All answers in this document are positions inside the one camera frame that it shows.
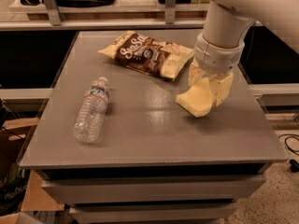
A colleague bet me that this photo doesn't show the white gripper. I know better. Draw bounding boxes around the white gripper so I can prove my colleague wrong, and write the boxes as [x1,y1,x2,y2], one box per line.
[188,34,245,107]

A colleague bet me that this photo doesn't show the yellow sponge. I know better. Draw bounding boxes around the yellow sponge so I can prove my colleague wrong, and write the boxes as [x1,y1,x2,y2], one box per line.
[176,77,213,118]

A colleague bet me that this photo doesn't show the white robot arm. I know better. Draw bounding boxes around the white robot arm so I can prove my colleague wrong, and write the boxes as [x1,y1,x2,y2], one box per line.
[187,0,299,111]

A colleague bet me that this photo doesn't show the clear plastic water bottle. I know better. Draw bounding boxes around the clear plastic water bottle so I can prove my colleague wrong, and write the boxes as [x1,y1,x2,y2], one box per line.
[73,77,109,143]

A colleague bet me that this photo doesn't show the brown sea salt chip bag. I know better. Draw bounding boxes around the brown sea salt chip bag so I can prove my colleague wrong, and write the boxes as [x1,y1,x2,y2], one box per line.
[99,31,193,80]

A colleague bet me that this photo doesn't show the upper grey drawer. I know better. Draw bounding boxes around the upper grey drawer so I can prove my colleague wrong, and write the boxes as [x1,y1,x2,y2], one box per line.
[42,175,265,204]

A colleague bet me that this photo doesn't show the grey drawer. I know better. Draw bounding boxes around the grey drawer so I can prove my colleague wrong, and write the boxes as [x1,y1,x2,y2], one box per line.
[69,203,236,224]
[42,175,265,204]

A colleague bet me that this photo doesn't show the lower grey drawer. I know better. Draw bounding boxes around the lower grey drawer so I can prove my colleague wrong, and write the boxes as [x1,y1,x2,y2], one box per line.
[69,203,236,224]

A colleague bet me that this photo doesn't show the cardboard box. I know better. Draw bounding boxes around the cardboard box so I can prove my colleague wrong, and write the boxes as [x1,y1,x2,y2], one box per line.
[0,118,64,224]

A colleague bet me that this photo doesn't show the black cable on floor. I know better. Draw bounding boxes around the black cable on floor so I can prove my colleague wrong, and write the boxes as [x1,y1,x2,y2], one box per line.
[278,133,299,174]

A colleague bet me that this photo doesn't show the metal shelf rail frame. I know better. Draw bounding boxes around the metal shelf rail frame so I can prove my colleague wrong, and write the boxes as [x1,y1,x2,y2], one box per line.
[0,0,208,31]

